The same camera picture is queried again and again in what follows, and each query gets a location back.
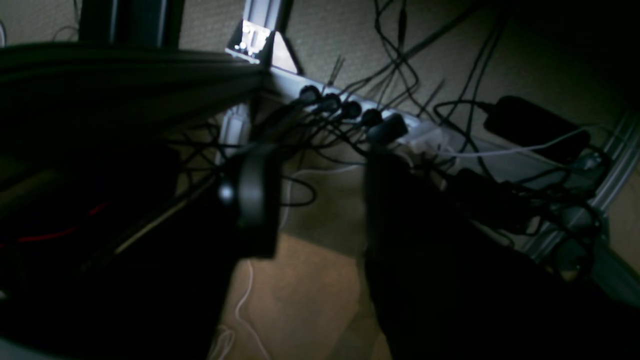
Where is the white power strip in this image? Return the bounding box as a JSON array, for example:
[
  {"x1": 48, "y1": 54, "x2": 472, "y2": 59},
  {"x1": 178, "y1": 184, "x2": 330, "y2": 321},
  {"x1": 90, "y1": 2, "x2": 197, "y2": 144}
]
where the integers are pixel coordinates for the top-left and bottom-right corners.
[{"x1": 253, "y1": 67, "x2": 451, "y2": 155}]

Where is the aluminium frame post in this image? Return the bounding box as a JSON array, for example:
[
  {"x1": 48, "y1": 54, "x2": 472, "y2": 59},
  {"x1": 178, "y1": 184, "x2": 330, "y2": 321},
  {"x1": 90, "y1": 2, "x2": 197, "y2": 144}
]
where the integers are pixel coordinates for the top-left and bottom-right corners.
[{"x1": 225, "y1": 0, "x2": 303, "y2": 75}]

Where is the white cable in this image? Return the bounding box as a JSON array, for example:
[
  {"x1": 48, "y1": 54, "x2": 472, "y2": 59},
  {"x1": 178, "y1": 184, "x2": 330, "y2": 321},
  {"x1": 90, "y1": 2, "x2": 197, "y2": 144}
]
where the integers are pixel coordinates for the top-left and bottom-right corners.
[{"x1": 440, "y1": 127, "x2": 593, "y2": 160}]

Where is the red cable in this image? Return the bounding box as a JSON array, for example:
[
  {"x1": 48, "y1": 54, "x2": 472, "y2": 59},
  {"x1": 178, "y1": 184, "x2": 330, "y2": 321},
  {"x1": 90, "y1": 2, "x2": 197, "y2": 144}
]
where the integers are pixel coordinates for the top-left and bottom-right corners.
[{"x1": 0, "y1": 200, "x2": 112, "y2": 247}]

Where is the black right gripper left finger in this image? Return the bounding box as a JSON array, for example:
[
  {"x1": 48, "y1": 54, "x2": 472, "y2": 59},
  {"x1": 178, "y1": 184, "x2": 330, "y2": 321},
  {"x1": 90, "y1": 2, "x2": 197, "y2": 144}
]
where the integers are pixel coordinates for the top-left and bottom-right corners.
[{"x1": 218, "y1": 144, "x2": 281, "y2": 259}]

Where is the black power adapter brick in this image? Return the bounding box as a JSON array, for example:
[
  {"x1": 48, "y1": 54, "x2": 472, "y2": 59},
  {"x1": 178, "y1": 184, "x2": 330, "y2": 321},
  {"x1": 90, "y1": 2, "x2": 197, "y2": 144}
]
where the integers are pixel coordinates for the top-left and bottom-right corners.
[{"x1": 483, "y1": 96, "x2": 591, "y2": 166}]

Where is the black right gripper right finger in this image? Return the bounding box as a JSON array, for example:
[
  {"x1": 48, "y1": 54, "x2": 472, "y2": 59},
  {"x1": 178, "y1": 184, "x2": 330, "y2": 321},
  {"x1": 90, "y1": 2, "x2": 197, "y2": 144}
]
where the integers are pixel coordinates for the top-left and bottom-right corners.
[{"x1": 364, "y1": 146, "x2": 639, "y2": 360}]

